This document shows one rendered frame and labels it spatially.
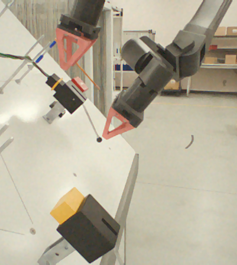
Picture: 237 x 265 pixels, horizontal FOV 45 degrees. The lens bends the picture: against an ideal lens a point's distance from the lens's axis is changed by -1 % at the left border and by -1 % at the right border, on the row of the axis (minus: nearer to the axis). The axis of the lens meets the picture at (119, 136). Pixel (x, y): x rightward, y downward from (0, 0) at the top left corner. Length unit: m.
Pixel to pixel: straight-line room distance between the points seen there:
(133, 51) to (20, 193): 0.36
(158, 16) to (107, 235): 8.63
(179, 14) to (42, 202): 8.49
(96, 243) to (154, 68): 0.35
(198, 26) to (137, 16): 8.37
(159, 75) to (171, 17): 8.27
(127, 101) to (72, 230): 0.32
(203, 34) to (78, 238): 0.46
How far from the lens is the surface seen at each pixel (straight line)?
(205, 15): 0.69
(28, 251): 0.41
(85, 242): 0.37
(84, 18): 0.58
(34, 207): 0.45
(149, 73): 0.58
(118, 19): 3.95
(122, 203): 0.67
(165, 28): 8.83
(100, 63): 1.74
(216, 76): 8.76
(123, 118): 0.60
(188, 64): 0.61
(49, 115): 0.65
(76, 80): 0.87
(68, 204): 0.35
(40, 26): 1.46
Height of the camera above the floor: 1.20
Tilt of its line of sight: 17 degrees down
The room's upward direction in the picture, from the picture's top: straight up
